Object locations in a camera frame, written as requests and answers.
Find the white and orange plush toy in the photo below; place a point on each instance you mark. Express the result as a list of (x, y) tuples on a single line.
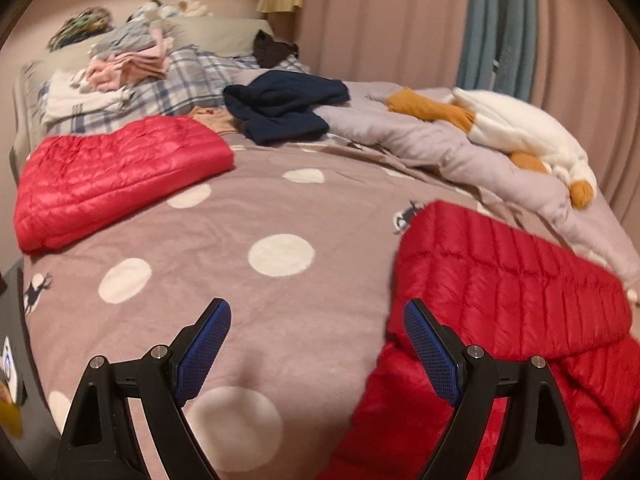
[(515, 120)]

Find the dark object with stickers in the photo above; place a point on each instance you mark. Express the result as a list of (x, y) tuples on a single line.
[(9, 360)]

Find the small plush toys group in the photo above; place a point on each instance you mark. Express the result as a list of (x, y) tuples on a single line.
[(170, 10)]

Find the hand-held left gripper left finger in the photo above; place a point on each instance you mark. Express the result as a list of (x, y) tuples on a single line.
[(205, 350)]

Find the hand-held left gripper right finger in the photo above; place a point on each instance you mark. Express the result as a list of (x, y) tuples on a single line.
[(432, 355)]

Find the green patterned cloth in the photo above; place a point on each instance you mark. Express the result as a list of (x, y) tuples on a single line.
[(82, 25)]

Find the beige pillow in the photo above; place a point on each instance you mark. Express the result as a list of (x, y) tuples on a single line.
[(220, 35)]

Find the white towel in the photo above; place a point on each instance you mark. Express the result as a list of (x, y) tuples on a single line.
[(75, 100)]

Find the pink folded garment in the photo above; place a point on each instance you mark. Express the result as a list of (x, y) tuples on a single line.
[(135, 67)]

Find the pale grey quilt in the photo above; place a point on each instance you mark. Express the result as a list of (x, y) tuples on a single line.
[(400, 135)]

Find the red down jacket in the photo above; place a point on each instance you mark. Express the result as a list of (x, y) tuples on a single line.
[(115, 175), (500, 280)]

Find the folded red down jacket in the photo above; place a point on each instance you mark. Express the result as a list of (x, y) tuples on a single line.
[(115, 175)]

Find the taupe polka dot blanket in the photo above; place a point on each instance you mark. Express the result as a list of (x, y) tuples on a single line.
[(325, 210)]

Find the navy blue garment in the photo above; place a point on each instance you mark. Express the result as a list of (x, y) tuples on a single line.
[(280, 105)]

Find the blue plaid duvet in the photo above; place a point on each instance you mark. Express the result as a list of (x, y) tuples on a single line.
[(200, 70)]

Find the pink curtain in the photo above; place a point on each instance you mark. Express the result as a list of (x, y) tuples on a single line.
[(380, 20)]

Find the blue-grey curtain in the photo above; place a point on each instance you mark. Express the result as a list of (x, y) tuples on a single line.
[(492, 20)]

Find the grey folded garment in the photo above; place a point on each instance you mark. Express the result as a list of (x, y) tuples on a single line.
[(130, 37)]

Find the dark brown garment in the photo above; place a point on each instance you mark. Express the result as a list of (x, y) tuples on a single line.
[(272, 50)]

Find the peach garment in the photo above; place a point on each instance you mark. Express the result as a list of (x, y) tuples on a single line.
[(215, 119)]

